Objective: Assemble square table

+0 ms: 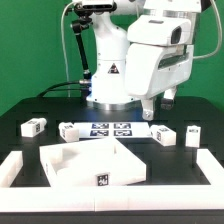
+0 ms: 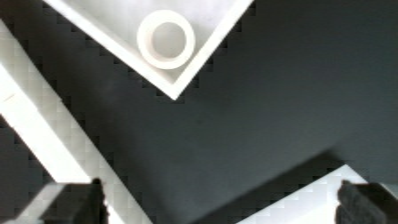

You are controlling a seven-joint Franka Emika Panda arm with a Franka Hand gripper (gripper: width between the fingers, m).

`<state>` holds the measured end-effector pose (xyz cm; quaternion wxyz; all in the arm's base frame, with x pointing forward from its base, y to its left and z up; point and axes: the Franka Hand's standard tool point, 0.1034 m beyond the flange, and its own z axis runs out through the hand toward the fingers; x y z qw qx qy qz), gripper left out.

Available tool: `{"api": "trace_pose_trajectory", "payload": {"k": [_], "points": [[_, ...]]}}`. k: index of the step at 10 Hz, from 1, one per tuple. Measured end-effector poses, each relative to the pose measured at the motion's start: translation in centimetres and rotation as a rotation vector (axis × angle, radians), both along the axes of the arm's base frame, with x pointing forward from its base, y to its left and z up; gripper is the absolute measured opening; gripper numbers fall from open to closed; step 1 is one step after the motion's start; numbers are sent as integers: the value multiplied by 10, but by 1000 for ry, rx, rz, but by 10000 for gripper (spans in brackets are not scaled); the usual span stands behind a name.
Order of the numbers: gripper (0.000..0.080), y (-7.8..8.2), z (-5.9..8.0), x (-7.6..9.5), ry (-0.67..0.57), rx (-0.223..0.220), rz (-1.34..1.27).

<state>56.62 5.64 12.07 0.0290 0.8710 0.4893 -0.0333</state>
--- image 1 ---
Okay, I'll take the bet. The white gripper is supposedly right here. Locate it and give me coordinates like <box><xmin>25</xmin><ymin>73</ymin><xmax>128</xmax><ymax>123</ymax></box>
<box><xmin>124</xmin><ymin>15</ymin><xmax>194</xmax><ymax>121</ymax></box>

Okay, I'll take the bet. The white square tabletop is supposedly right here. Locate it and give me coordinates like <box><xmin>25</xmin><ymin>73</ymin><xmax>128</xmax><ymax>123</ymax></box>
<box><xmin>39</xmin><ymin>138</ymin><xmax>146</xmax><ymax>187</ymax></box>

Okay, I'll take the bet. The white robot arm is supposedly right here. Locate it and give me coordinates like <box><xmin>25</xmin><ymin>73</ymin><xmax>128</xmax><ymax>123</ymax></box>
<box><xmin>81</xmin><ymin>0</ymin><xmax>216</xmax><ymax>120</ymax></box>

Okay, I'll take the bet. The white marker tag sheet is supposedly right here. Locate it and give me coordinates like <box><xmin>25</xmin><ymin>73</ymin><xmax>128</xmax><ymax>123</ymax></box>
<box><xmin>76</xmin><ymin>122</ymin><xmax>151</xmax><ymax>139</ymax></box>

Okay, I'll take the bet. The white U-shaped obstacle fence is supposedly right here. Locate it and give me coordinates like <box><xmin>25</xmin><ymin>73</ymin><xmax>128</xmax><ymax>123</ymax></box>
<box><xmin>0</xmin><ymin>149</ymin><xmax>224</xmax><ymax>212</ymax></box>

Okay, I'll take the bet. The grey cable right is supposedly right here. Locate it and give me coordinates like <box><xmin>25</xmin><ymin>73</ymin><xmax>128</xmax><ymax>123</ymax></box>
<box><xmin>192</xmin><ymin>0</ymin><xmax>224</xmax><ymax>61</ymax></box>

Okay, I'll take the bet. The grey cable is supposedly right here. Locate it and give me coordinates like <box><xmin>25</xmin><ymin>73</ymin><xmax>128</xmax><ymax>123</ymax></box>
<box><xmin>192</xmin><ymin>0</ymin><xmax>224</xmax><ymax>61</ymax></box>
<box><xmin>60</xmin><ymin>0</ymin><xmax>81</xmax><ymax>98</ymax></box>

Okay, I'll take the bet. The black cable at base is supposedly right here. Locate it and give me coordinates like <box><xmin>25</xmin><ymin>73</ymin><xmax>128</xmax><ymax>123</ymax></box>
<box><xmin>36</xmin><ymin>79</ymin><xmax>93</xmax><ymax>98</ymax></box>

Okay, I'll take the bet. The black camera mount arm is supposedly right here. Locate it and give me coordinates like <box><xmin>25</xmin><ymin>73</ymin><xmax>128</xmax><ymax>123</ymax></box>
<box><xmin>69</xmin><ymin>4</ymin><xmax>118</xmax><ymax>81</ymax></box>

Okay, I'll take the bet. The camera on mount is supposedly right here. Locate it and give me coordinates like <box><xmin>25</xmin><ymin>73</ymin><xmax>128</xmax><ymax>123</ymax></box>
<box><xmin>82</xmin><ymin>0</ymin><xmax>115</xmax><ymax>10</ymax></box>

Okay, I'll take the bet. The grey cable left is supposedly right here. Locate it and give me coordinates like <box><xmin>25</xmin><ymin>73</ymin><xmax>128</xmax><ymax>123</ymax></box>
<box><xmin>60</xmin><ymin>0</ymin><xmax>81</xmax><ymax>98</ymax></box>

